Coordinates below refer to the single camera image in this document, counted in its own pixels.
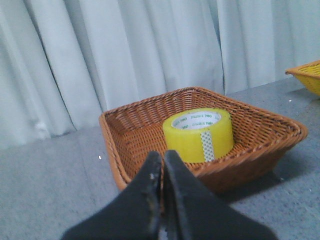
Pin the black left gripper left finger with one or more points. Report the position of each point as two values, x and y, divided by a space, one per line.
135 214

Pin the yellow tape roll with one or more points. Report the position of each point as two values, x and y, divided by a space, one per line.
199 135

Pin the yellow woven basket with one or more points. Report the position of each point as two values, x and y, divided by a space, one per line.
308 74

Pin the white curtain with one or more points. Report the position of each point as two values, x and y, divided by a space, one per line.
64 62

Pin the brown wicker basket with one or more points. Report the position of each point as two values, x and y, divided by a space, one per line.
261 137

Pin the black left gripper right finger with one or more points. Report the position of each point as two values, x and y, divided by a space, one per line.
194 213

